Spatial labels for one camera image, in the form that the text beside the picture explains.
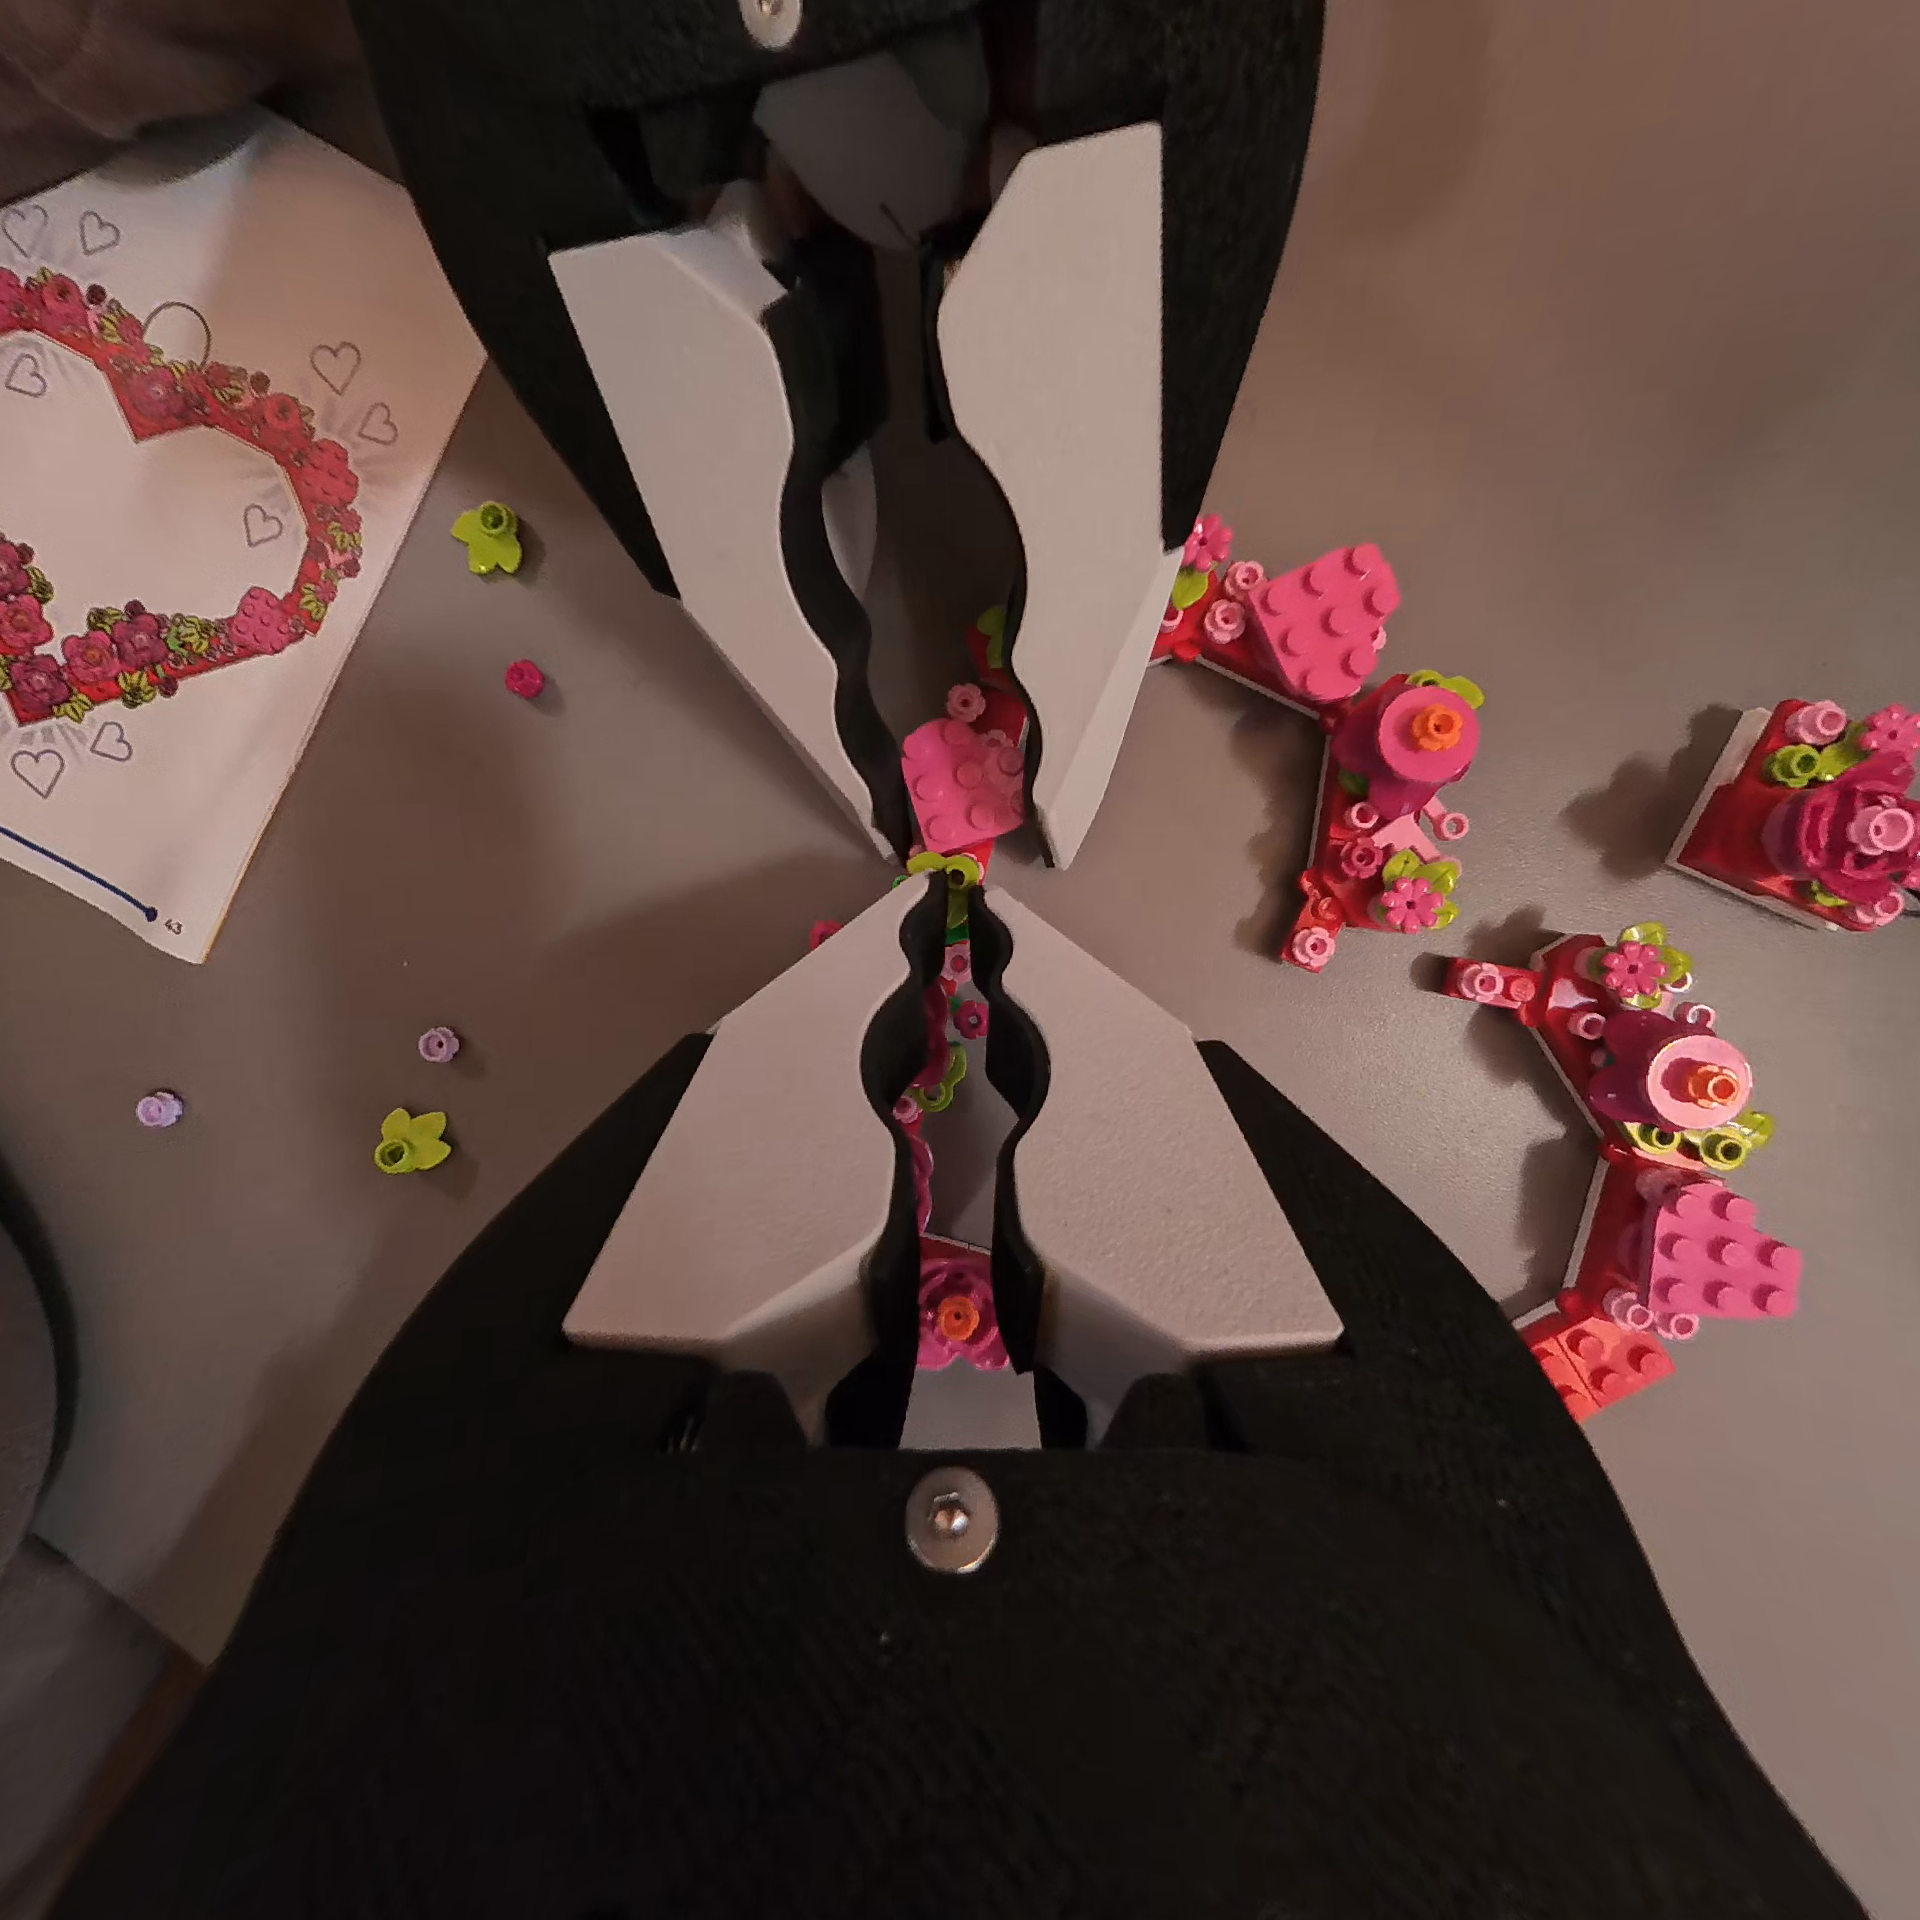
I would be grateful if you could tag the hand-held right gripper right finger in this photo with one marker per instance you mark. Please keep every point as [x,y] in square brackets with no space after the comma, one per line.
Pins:
[1170,1201]

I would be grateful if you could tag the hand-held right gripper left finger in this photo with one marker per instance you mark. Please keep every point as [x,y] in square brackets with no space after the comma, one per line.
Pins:
[721,1201]

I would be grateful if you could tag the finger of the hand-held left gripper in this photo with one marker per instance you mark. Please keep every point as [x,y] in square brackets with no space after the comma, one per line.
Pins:
[675,451]
[1080,451]

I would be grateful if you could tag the straight red lego flower strip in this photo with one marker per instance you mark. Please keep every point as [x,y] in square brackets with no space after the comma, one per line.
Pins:
[961,779]

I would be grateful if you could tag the lime green lego leaf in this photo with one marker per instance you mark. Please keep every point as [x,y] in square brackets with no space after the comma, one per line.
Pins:
[411,1140]
[942,866]
[486,537]

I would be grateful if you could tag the magenta lego flower stud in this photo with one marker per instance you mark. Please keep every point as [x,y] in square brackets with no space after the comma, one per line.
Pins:
[521,677]

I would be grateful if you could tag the bent red lego flower section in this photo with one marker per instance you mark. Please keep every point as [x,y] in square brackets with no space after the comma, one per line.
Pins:
[1318,616]

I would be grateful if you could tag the lavender lego flower stud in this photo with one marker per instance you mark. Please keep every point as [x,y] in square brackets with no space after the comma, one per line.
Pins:
[436,1045]
[158,1108]

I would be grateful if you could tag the curved red lego flower section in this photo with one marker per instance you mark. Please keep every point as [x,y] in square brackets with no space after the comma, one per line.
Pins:
[1709,1243]

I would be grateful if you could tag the lego instruction booklet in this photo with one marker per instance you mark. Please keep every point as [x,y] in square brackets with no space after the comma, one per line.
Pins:
[180,720]

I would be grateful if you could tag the small red lego rose section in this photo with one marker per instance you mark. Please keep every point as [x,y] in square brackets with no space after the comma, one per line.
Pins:
[1844,825]

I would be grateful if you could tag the dark grey rounded object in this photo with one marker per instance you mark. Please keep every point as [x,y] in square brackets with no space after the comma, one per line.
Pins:
[29,1348]

